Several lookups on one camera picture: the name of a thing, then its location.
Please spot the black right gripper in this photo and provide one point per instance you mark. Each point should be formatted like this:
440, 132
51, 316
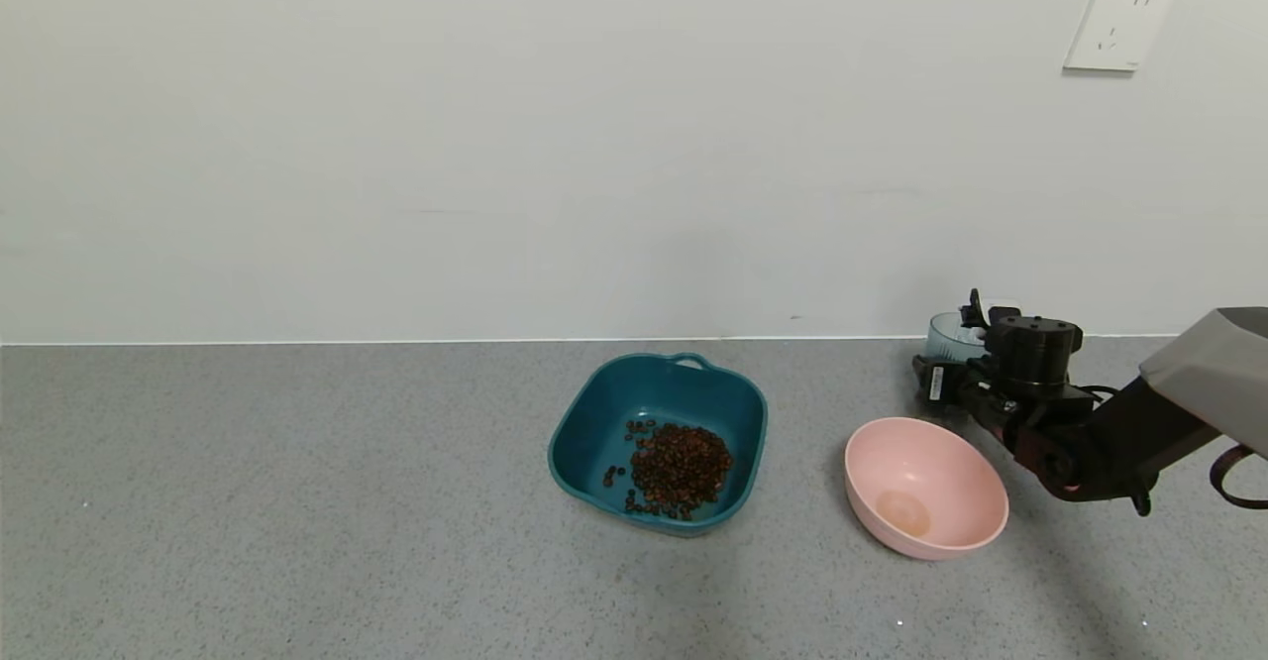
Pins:
936, 383

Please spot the translucent blue-grey ribbed cup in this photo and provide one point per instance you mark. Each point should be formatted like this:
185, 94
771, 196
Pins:
951, 338

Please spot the brown coffee beans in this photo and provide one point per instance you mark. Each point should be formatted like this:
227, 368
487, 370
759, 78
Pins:
684, 467

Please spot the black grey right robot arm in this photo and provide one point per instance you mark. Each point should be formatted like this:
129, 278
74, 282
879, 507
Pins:
1119, 452

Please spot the pink round bowl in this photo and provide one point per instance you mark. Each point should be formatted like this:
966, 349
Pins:
921, 492

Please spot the teal square plastic basin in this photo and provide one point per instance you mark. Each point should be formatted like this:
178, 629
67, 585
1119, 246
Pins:
594, 442

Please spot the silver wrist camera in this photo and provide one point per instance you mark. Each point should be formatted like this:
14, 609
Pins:
1003, 315

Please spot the white wall socket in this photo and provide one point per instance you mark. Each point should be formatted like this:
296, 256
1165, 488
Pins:
1119, 26

